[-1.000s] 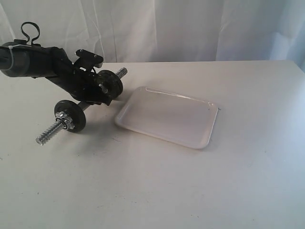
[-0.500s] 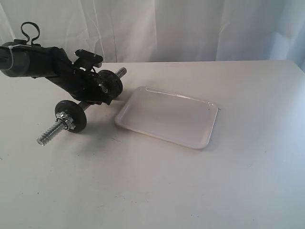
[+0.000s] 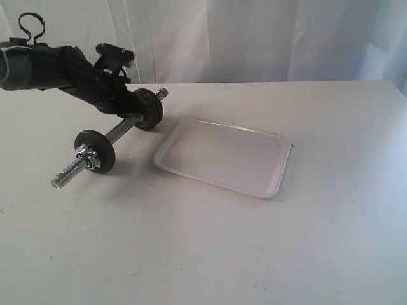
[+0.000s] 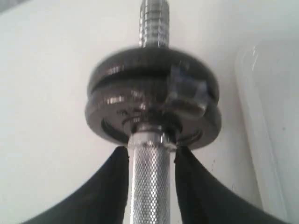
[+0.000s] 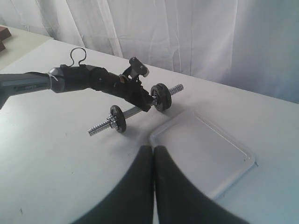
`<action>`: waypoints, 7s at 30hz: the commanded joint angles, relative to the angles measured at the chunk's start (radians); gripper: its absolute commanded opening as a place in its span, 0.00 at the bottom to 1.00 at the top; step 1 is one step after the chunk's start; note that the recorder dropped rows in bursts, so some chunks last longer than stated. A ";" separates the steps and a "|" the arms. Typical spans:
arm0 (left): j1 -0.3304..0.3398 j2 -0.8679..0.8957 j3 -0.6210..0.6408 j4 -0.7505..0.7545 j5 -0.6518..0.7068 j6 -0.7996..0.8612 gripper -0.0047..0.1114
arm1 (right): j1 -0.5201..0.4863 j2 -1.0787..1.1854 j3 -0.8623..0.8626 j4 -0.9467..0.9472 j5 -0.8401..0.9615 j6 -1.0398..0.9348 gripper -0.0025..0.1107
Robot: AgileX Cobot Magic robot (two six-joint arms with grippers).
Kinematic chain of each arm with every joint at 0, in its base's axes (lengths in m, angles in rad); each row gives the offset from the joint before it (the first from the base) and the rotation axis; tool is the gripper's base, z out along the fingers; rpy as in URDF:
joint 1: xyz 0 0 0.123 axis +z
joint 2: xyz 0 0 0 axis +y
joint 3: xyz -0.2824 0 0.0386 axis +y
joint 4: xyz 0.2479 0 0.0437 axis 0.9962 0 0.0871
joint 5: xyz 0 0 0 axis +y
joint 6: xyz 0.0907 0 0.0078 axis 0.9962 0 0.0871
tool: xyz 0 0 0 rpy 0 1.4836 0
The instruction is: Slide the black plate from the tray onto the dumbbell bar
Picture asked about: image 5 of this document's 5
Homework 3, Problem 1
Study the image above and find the black rubber washer disc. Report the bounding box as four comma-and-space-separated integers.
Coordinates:
110, 105, 127, 133

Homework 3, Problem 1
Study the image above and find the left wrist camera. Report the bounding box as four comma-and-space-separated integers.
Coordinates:
122, 57, 149, 80

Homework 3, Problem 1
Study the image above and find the chrome star collar nut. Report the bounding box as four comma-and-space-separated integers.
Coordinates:
107, 114, 118, 129

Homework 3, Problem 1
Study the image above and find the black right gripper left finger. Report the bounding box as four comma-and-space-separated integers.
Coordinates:
74, 146, 154, 224

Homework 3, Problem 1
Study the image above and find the black weight plate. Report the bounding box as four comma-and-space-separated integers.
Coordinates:
158, 83, 172, 112

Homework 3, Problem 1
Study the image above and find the brown wooden block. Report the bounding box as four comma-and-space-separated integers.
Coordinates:
0, 26, 11, 41

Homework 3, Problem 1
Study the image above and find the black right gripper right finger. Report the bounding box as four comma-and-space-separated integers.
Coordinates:
153, 146, 248, 224

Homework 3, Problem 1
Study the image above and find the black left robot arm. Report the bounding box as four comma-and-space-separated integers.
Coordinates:
0, 64, 153, 112

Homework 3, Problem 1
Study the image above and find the white rectangular tray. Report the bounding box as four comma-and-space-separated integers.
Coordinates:
149, 109, 255, 200

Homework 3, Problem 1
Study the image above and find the chrome dumbbell bar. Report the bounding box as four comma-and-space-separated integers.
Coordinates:
88, 84, 184, 136

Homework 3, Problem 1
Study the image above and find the white backdrop curtain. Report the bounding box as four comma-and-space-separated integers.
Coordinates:
0, 0, 299, 103

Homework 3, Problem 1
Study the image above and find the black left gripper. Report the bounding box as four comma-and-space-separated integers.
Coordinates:
93, 70, 156, 112

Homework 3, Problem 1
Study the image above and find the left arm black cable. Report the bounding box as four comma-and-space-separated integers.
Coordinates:
70, 48, 87, 67

